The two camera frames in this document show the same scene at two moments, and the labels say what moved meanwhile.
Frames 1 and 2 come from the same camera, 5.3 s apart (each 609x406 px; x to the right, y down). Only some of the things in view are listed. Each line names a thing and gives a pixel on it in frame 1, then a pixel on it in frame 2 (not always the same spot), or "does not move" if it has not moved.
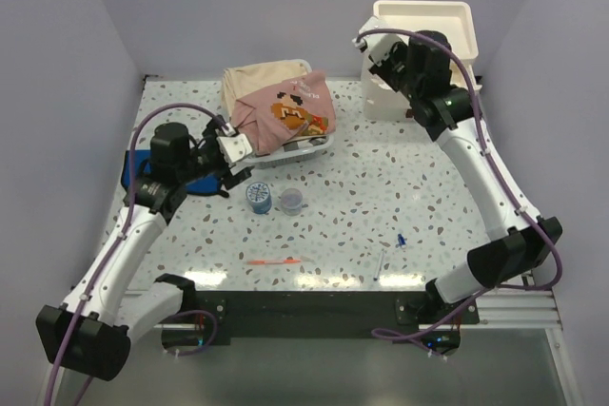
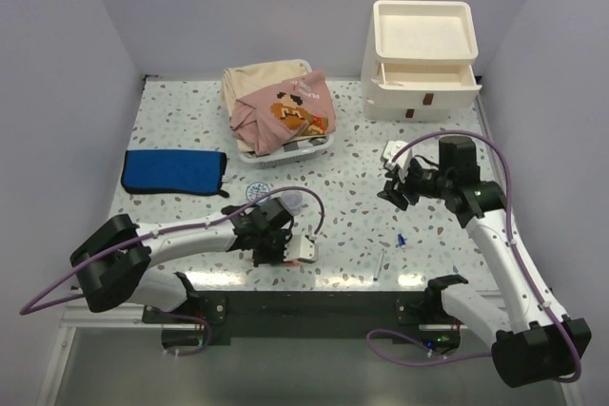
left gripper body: (206, 160) → (272, 242)
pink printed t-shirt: (300, 106) does not move
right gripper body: (393, 69) → (424, 183)
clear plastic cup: (291, 202) does not move
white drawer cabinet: (450, 20) does not move
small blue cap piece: (402, 241) does not move
